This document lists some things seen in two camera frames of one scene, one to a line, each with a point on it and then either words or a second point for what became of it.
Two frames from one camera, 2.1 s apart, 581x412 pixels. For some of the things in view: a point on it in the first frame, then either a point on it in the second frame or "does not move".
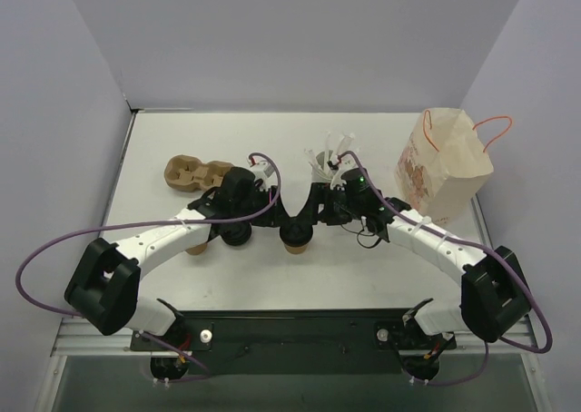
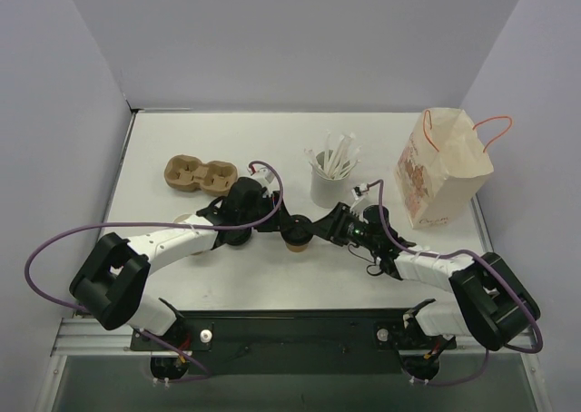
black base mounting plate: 299,342 does not move
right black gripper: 320,203 → 337,221
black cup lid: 296,235 does not move
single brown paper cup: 296,250 does not move
